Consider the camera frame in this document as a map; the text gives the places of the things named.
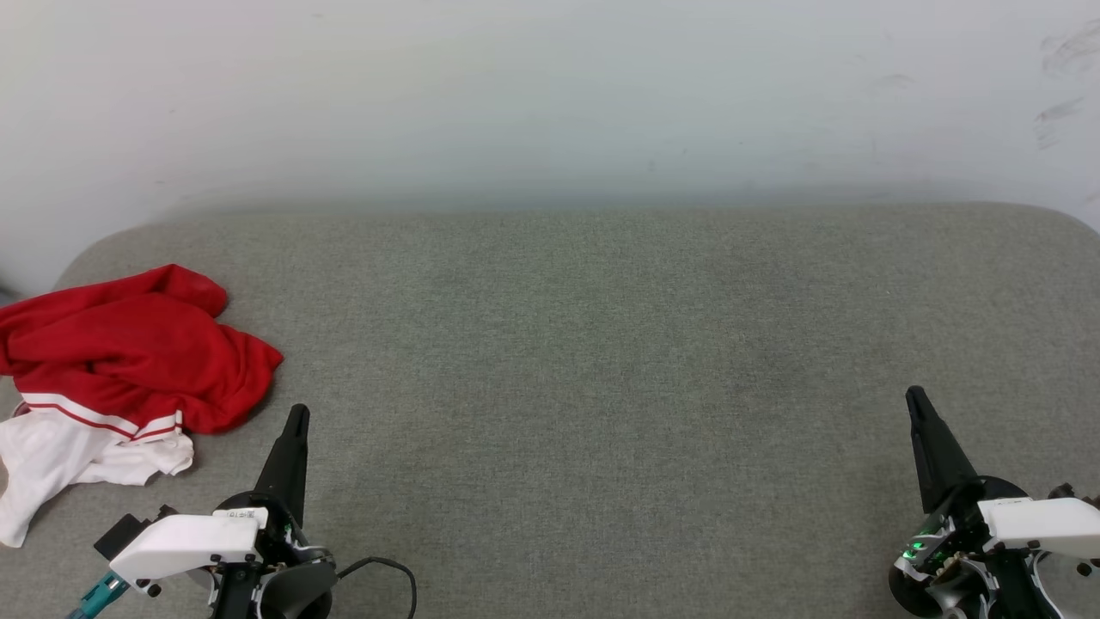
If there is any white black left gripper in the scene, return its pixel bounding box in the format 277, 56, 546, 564
110, 404, 338, 619

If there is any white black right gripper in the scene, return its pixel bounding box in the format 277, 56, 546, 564
889, 386, 1100, 619

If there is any red white basketball jersey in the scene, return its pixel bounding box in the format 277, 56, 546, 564
0, 264, 284, 549

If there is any thin black cable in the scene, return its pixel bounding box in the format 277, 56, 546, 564
335, 557, 419, 619

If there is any teal connector camera cable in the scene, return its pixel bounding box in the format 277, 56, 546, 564
64, 572, 130, 619

